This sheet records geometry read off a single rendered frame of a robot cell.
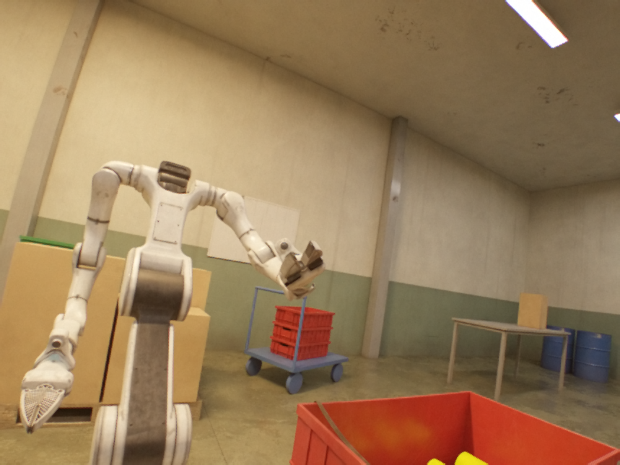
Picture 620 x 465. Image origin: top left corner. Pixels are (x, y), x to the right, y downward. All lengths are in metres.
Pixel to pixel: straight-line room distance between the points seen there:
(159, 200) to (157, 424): 0.74
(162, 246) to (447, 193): 6.29
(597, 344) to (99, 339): 7.53
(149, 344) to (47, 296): 1.38
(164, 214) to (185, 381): 1.49
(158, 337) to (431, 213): 5.95
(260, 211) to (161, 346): 3.70
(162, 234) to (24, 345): 1.40
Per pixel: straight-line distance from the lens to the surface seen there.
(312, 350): 3.63
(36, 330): 2.41
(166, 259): 1.20
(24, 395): 0.96
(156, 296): 1.09
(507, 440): 1.12
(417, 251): 6.24
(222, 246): 4.44
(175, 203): 1.29
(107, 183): 1.32
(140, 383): 1.00
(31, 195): 4.34
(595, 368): 7.77
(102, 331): 2.37
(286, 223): 4.73
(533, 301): 5.59
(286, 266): 0.61
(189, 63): 5.06
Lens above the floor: 1.11
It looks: 7 degrees up
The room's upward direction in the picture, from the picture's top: 9 degrees clockwise
